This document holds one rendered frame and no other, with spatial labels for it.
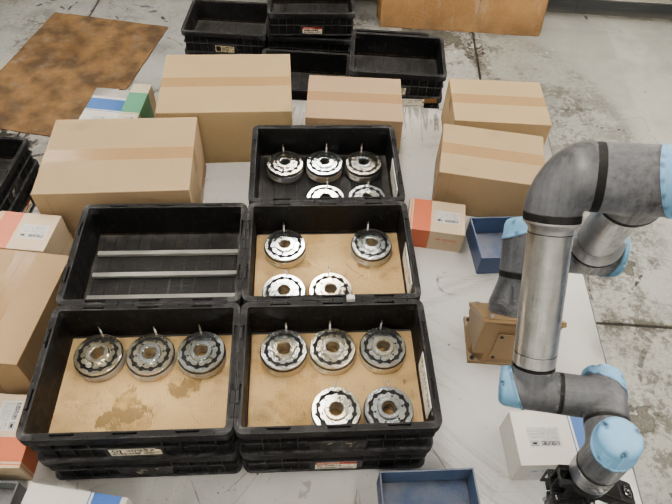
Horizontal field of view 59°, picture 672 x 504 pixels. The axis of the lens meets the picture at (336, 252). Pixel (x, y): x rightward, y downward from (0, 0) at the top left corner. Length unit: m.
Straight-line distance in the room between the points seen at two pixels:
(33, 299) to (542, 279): 1.11
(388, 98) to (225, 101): 0.51
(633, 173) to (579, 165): 0.08
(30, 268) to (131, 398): 0.44
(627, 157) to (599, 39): 3.30
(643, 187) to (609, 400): 0.37
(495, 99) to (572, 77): 1.88
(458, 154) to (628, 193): 0.84
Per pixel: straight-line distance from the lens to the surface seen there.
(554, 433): 1.42
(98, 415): 1.37
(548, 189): 1.03
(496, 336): 1.46
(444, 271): 1.69
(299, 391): 1.32
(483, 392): 1.52
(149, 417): 1.34
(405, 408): 1.28
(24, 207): 2.58
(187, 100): 1.90
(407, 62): 2.82
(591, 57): 4.11
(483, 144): 1.85
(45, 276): 1.57
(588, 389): 1.15
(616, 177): 1.03
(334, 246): 1.54
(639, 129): 3.65
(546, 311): 1.08
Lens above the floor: 2.02
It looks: 51 degrees down
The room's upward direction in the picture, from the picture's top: 3 degrees clockwise
